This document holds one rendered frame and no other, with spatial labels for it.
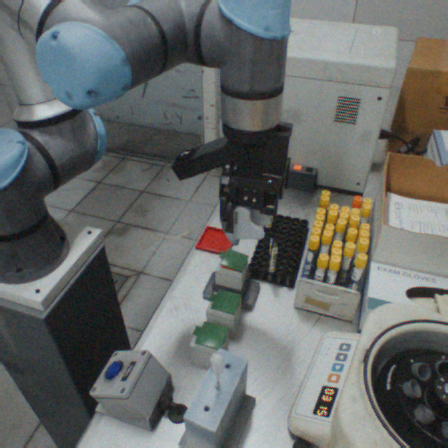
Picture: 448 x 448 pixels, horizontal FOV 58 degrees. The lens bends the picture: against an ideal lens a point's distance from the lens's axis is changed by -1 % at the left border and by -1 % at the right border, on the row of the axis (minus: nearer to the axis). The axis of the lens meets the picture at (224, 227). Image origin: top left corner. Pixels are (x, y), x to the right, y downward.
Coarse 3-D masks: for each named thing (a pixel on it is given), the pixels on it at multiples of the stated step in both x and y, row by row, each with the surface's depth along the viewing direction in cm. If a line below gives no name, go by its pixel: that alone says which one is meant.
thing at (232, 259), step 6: (222, 252) 68; (228, 252) 69; (234, 252) 69; (240, 252) 69; (222, 258) 67; (228, 258) 68; (234, 258) 68; (240, 258) 68; (246, 258) 68; (222, 264) 67; (228, 264) 67; (234, 264) 67; (240, 264) 67; (234, 270) 67; (240, 270) 66
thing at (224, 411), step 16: (224, 352) 53; (208, 368) 51; (224, 368) 51; (240, 368) 51; (208, 384) 49; (224, 384) 49; (240, 384) 52; (192, 400) 48; (208, 400) 48; (224, 400) 48; (240, 400) 55; (192, 416) 46; (208, 416) 46; (224, 416) 48; (240, 416) 55; (192, 432) 48; (208, 432) 46; (224, 432) 50; (240, 432) 54
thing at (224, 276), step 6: (246, 264) 69; (216, 270) 68; (222, 270) 67; (228, 270) 67; (246, 270) 70; (216, 276) 69; (222, 276) 68; (228, 276) 68; (234, 276) 67; (240, 276) 67; (246, 276) 71; (216, 282) 70; (222, 282) 69; (228, 282) 69; (234, 282) 68; (240, 282) 68; (234, 288) 69; (240, 288) 69
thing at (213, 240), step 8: (208, 232) 85; (216, 232) 85; (200, 240) 83; (208, 240) 84; (216, 240) 84; (224, 240) 84; (200, 248) 81; (208, 248) 81; (216, 248) 82; (224, 248) 82
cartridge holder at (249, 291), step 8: (208, 280) 74; (248, 280) 71; (208, 288) 72; (216, 288) 70; (224, 288) 69; (232, 288) 69; (248, 288) 72; (256, 288) 72; (208, 296) 72; (248, 296) 71; (256, 296) 72; (248, 304) 70
